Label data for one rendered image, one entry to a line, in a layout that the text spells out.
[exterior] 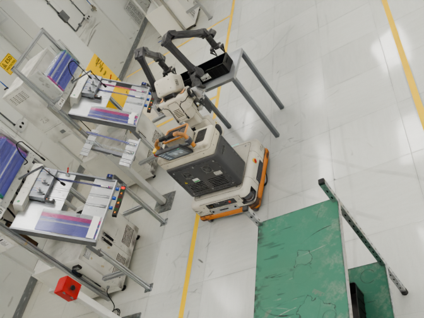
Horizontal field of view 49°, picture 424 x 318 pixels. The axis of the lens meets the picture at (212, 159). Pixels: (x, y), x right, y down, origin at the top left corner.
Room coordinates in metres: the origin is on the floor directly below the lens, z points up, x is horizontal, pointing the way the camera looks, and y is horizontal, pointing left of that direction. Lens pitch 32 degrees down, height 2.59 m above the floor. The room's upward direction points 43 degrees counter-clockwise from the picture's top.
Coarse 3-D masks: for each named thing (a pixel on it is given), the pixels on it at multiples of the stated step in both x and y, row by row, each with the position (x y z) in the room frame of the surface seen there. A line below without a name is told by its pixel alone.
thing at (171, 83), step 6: (162, 78) 3.61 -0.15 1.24; (168, 78) 3.55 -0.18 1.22; (174, 78) 3.54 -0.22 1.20; (180, 78) 3.60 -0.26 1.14; (156, 84) 3.64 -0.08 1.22; (162, 84) 3.59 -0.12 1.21; (168, 84) 3.54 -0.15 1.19; (174, 84) 3.51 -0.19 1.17; (180, 84) 3.55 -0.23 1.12; (156, 90) 3.63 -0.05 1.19; (162, 90) 3.58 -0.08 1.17; (168, 90) 3.53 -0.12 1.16; (174, 90) 3.49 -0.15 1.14; (180, 90) 3.53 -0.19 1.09; (162, 96) 3.58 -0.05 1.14
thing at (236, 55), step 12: (240, 48) 3.97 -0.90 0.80; (204, 84) 3.93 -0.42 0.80; (216, 84) 3.76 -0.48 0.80; (240, 84) 3.65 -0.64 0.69; (264, 84) 3.95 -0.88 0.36; (276, 96) 3.97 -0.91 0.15; (216, 108) 4.40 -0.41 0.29; (252, 108) 3.65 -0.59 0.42; (264, 120) 3.64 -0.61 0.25; (276, 132) 3.63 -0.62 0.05
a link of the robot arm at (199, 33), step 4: (204, 28) 3.82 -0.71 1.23; (168, 32) 3.65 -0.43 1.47; (172, 32) 3.64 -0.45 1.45; (176, 32) 3.66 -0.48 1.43; (180, 32) 3.71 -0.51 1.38; (184, 32) 3.73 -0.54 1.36; (188, 32) 3.74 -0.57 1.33; (192, 32) 3.76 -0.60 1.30; (196, 32) 3.77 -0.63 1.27; (200, 32) 3.78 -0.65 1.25; (204, 32) 3.79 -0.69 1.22; (176, 36) 3.67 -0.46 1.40; (180, 36) 3.70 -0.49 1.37; (184, 36) 3.71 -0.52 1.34; (188, 36) 3.73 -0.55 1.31; (192, 36) 3.75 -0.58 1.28; (196, 36) 3.77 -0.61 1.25; (200, 36) 3.80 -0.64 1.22
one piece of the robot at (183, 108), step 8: (184, 88) 3.52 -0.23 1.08; (184, 96) 3.44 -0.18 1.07; (160, 104) 3.60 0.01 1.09; (168, 104) 3.53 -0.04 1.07; (176, 104) 3.49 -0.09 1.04; (184, 104) 3.44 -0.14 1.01; (192, 104) 3.54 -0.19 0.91; (168, 112) 3.56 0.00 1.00; (176, 112) 3.52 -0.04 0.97; (184, 112) 3.46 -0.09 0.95; (192, 112) 3.49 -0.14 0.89; (176, 120) 3.54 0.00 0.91; (184, 120) 3.49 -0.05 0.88; (192, 120) 3.52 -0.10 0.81; (200, 120) 3.51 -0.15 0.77; (208, 120) 3.51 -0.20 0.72; (216, 120) 3.58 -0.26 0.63; (200, 128) 3.53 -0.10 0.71; (216, 128) 3.51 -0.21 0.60
